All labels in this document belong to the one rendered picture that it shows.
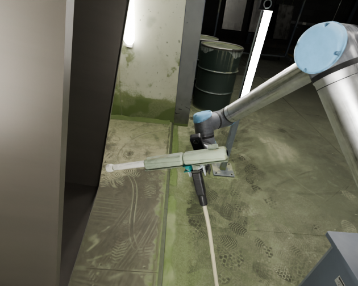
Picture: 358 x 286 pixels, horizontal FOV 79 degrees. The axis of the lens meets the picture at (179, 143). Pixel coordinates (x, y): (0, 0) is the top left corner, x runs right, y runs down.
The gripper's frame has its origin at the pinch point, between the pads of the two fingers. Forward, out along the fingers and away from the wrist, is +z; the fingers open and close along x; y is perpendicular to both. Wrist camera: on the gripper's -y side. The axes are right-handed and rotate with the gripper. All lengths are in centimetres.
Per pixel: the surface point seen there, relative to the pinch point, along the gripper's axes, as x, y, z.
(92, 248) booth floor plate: 76, 51, -20
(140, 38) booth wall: 68, -88, -151
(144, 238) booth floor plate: 51, 56, -36
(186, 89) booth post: 38, -30, -178
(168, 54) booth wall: 45, -69, -162
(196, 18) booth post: 9, -93, -160
